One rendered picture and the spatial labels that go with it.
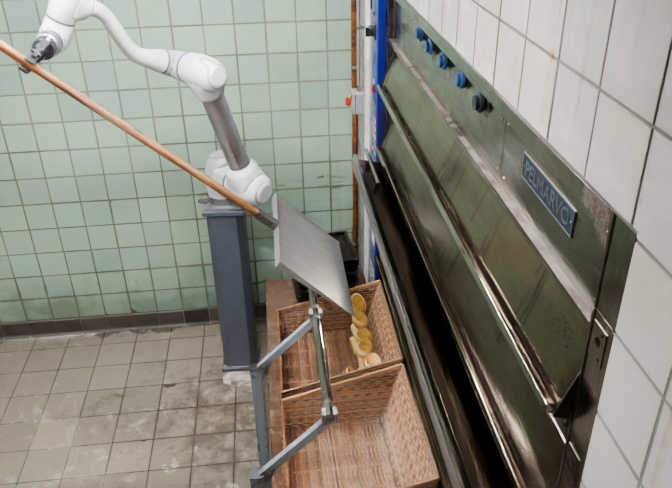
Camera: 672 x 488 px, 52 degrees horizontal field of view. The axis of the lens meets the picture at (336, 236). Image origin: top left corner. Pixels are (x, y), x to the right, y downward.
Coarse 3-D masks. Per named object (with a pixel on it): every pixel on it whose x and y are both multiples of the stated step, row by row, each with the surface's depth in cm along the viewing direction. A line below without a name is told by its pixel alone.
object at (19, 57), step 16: (0, 48) 219; (48, 80) 225; (80, 96) 229; (96, 112) 232; (128, 128) 236; (144, 144) 240; (176, 160) 243; (208, 176) 249; (224, 192) 251; (256, 208) 257
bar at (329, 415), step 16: (320, 320) 231; (320, 336) 223; (272, 352) 242; (320, 352) 216; (256, 368) 243; (320, 368) 210; (256, 384) 246; (320, 384) 205; (256, 400) 250; (256, 416) 254; (336, 416) 193; (256, 432) 258; (320, 432) 196; (288, 448) 199; (272, 464) 201; (256, 480) 202
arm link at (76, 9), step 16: (64, 0) 241; (80, 0) 243; (64, 16) 243; (80, 16) 247; (96, 16) 254; (112, 16) 259; (112, 32) 263; (128, 48) 271; (144, 64) 280; (160, 64) 283
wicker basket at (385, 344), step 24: (360, 288) 310; (288, 312) 312; (336, 312) 315; (384, 312) 292; (288, 336) 318; (312, 336) 317; (336, 336) 317; (384, 336) 287; (288, 360) 303; (312, 360) 302; (336, 360) 302; (384, 360) 282; (288, 384) 290; (312, 384) 264; (384, 384) 268
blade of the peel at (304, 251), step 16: (288, 208) 288; (288, 224) 275; (304, 224) 287; (288, 240) 263; (304, 240) 274; (320, 240) 286; (336, 240) 299; (288, 256) 252; (304, 256) 262; (320, 256) 273; (336, 256) 284; (288, 272) 240; (304, 272) 251; (320, 272) 261; (336, 272) 271; (320, 288) 250; (336, 288) 260; (336, 304) 249
